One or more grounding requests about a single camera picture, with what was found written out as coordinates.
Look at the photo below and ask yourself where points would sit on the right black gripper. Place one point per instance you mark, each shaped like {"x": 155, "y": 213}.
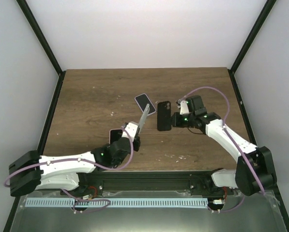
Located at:
{"x": 175, "y": 123}

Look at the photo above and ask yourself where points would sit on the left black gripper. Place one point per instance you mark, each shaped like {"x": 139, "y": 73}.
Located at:
{"x": 138, "y": 141}

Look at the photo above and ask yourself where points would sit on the black phone case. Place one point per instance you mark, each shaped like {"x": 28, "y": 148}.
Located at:
{"x": 164, "y": 116}

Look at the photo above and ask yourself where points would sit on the black smartphone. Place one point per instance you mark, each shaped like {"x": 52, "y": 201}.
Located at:
{"x": 143, "y": 117}

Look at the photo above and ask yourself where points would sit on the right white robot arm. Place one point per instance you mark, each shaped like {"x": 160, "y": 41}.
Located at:
{"x": 255, "y": 171}

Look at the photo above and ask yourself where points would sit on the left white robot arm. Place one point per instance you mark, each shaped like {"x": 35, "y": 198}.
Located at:
{"x": 33, "y": 172}

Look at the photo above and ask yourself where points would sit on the phone in pink case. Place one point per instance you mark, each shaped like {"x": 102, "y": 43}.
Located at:
{"x": 114, "y": 135}

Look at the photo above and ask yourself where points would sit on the phone in lilac case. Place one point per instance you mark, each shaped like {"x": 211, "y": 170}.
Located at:
{"x": 142, "y": 100}

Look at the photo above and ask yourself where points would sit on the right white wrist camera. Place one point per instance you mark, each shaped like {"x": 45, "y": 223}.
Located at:
{"x": 183, "y": 107}

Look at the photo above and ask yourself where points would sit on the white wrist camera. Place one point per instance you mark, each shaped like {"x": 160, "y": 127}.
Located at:
{"x": 183, "y": 107}
{"x": 130, "y": 130}

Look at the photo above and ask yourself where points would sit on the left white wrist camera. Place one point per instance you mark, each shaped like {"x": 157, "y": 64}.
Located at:
{"x": 130, "y": 130}

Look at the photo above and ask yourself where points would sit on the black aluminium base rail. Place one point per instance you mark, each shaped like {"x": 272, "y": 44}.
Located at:
{"x": 196, "y": 182}

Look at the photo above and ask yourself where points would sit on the light blue slotted cable duct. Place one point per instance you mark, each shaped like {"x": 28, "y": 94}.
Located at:
{"x": 121, "y": 203}

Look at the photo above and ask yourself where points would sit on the right black frame post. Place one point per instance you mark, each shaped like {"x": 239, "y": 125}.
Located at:
{"x": 264, "y": 13}

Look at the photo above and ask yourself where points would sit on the black frame post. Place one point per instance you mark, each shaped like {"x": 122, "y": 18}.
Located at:
{"x": 264, "y": 13}
{"x": 39, "y": 34}

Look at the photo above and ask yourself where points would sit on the left black frame post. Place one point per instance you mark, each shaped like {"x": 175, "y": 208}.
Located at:
{"x": 39, "y": 34}

